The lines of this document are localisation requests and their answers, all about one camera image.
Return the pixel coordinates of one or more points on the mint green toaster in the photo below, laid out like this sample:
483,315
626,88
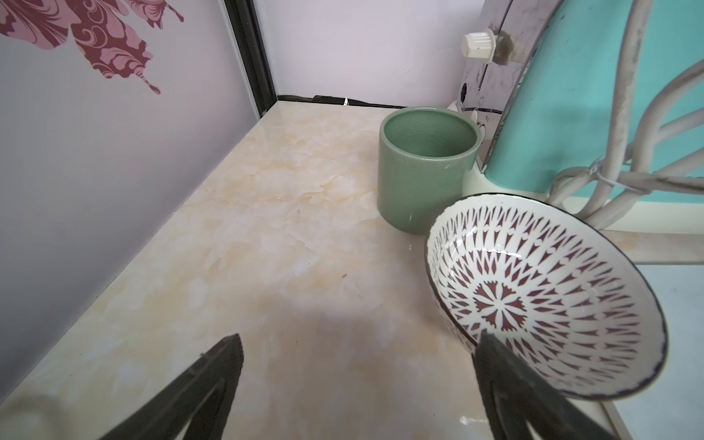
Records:
544,101

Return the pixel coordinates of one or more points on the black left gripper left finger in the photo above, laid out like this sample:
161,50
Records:
196,404

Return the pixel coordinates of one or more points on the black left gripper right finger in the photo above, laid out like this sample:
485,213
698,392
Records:
520,404

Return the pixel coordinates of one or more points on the green ceramic cup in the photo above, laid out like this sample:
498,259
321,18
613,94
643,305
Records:
425,155

